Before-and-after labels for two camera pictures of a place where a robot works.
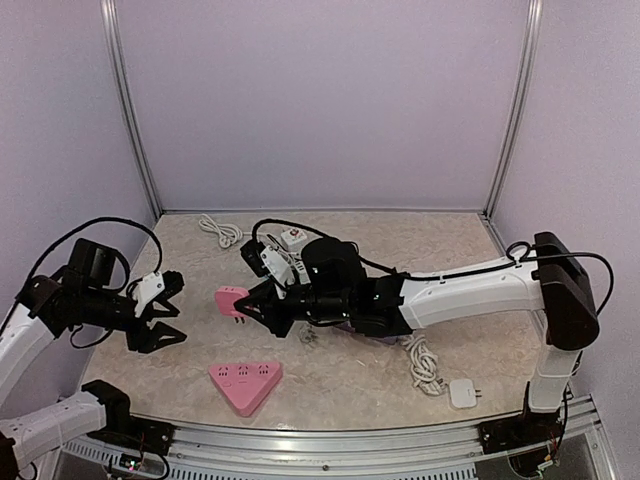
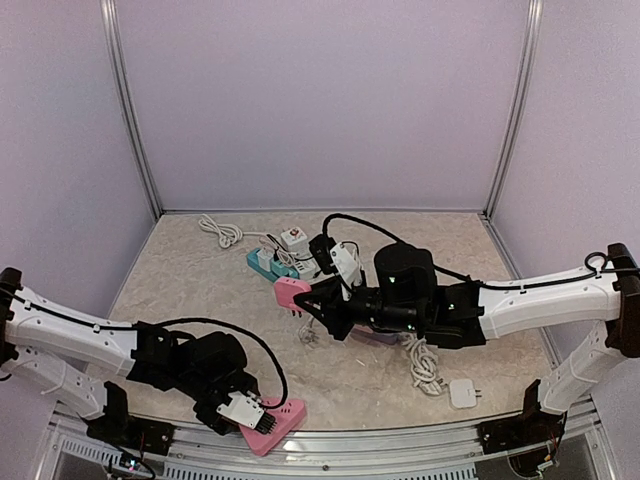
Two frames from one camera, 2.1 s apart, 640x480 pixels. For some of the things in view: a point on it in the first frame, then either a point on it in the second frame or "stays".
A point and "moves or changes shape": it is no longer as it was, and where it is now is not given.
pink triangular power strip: (246, 384) moves or changes shape
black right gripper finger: (254, 307) -> (324, 301)
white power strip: (229, 235) stays
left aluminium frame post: (117, 61) stays
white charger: (463, 393) stays
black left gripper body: (141, 326) -> (197, 390)
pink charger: (226, 296) moves or changes shape
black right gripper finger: (262, 287) -> (330, 286)
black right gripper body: (280, 321) -> (349, 322)
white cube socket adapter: (293, 239) stays
